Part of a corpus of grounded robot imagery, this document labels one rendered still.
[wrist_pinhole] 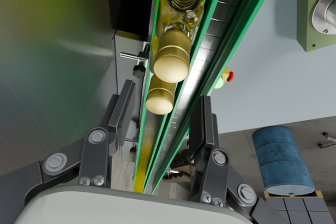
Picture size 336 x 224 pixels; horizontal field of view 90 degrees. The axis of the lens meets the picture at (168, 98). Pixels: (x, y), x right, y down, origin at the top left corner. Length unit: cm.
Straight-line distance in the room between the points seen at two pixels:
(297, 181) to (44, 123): 255
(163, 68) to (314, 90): 108
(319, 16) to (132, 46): 60
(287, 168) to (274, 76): 177
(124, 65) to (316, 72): 90
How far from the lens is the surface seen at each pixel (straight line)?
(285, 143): 279
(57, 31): 22
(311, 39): 83
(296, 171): 266
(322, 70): 110
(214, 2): 34
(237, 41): 38
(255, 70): 96
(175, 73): 16
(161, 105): 20
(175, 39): 17
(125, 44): 50
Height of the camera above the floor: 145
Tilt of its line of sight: 41 degrees down
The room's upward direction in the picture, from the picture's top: 172 degrees counter-clockwise
